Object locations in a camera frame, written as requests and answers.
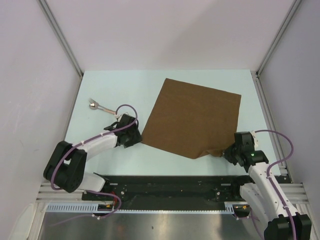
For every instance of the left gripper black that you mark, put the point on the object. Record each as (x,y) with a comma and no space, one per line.
(136,138)

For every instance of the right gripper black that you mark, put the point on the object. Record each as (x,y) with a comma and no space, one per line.
(226,154)

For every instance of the brown cloth napkin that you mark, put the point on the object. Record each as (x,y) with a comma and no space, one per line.
(192,121)

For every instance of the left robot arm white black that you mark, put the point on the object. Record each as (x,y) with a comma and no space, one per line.
(66,166)

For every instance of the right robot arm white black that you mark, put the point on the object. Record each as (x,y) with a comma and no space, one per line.
(280,219)

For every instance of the silver metal spoon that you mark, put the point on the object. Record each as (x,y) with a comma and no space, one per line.
(109,111)

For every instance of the silver metal fork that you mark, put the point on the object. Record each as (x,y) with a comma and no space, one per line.
(94,105)

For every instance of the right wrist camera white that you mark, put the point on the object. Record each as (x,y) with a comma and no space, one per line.
(256,141)

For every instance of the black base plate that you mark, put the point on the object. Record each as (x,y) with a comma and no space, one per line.
(156,189)

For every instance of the aluminium frame post right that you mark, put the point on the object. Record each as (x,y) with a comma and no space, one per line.
(296,4)

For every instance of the aluminium frame post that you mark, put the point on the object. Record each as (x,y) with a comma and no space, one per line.
(55,26)
(296,4)

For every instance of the white slotted cable duct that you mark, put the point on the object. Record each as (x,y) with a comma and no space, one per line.
(104,207)

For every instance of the aluminium frame rail front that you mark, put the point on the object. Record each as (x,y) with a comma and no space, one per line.
(295,192)

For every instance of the aluminium frame post left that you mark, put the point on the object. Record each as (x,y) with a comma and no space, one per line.
(55,26)

